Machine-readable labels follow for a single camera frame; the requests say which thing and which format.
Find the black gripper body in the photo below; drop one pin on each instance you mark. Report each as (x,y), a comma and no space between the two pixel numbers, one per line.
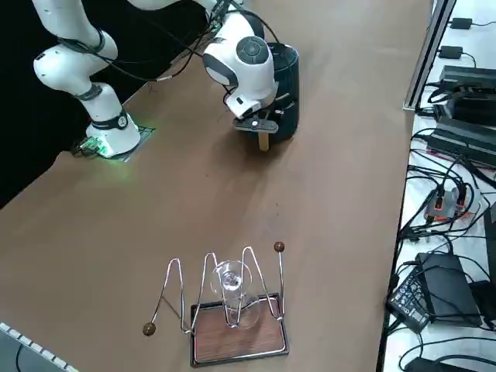
(280,105)

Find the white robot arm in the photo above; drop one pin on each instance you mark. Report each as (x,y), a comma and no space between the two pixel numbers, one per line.
(62,66)

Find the clear wine glass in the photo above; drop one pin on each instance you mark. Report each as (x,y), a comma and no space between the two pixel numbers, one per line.
(231,279)

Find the small black power adapter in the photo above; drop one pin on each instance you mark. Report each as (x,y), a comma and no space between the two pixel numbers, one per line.
(451,52)
(462,23)

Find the black ribbed power supply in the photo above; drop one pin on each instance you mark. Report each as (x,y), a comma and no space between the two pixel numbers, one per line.
(465,141)
(472,110)
(472,77)

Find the grey orange electronics box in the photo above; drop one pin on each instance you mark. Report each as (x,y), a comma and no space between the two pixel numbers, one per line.
(445,205)

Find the black adapter with label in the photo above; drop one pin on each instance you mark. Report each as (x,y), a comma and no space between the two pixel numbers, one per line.
(408,306)

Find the large black power brick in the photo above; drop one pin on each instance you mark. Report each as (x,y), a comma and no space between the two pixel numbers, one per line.
(449,290)

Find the black upright panel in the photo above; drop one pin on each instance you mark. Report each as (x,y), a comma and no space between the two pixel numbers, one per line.
(491,240)

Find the black pouch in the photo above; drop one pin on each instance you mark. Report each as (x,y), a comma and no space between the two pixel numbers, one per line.
(486,306)

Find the black flat device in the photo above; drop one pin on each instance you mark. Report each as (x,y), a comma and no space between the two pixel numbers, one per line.
(430,366)

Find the aluminium profile rail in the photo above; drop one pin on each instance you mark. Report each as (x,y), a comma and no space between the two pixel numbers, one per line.
(426,58)

